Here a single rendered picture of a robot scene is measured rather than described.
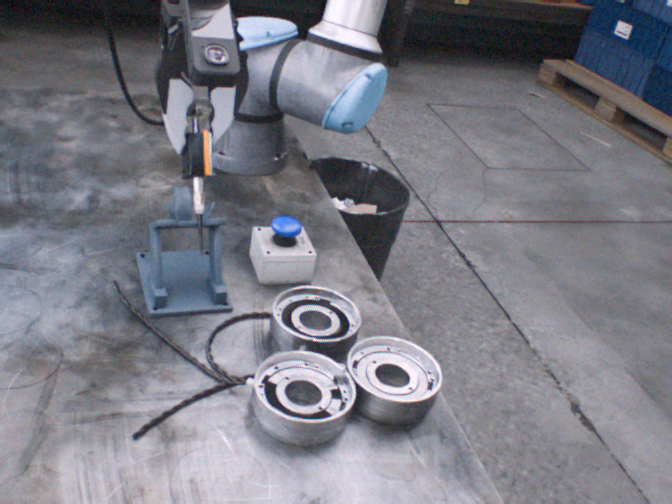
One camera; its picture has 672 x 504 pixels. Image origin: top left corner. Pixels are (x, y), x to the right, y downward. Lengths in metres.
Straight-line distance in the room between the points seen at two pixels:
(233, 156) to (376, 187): 1.08
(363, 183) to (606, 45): 2.87
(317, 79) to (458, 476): 0.61
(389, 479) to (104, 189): 0.62
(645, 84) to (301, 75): 3.68
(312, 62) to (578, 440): 1.38
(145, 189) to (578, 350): 1.67
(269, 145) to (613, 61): 3.77
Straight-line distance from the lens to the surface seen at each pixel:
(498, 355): 2.34
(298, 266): 0.98
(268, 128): 1.23
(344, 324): 0.89
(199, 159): 0.83
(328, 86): 1.13
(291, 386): 0.81
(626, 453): 2.22
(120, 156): 1.26
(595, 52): 4.95
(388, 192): 2.23
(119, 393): 0.81
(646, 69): 4.68
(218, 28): 0.76
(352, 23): 1.14
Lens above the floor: 1.36
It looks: 31 degrees down
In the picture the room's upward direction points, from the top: 12 degrees clockwise
